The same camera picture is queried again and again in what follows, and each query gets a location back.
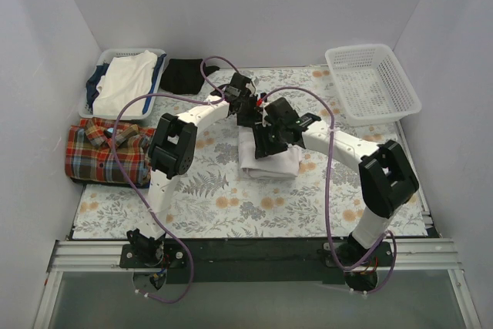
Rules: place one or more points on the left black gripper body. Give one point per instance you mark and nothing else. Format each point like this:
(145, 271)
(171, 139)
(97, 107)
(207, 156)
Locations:
(249, 115)

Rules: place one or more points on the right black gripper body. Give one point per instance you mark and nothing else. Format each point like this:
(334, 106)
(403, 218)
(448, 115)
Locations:
(264, 140)

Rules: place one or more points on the white long sleeve shirt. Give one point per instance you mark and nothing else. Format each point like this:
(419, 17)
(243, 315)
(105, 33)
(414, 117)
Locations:
(281, 166)

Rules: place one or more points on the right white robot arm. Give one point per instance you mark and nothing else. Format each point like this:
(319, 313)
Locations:
(386, 176)

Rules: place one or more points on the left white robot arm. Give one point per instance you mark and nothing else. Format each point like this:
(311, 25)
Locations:
(171, 154)

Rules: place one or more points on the floral patterned table mat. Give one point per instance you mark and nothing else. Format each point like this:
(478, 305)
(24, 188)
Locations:
(213, 200)

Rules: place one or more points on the black folded garment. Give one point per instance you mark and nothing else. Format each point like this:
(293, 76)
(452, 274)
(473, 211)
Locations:
(182, 77)

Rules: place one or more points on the right white plastic basket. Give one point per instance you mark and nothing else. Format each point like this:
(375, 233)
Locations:
(371, 85)

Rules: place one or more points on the folded white shirt in basket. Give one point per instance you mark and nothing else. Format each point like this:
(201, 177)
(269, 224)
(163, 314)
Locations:
(126, 78)

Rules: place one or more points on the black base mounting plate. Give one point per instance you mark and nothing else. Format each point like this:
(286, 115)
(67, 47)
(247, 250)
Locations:
(242, 260)

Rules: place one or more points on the navy garment in basket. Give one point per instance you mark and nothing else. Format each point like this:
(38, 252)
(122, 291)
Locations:
(91, 85)

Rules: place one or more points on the red plaid shirt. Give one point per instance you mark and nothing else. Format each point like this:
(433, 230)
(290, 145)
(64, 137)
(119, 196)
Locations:
(95, 145)

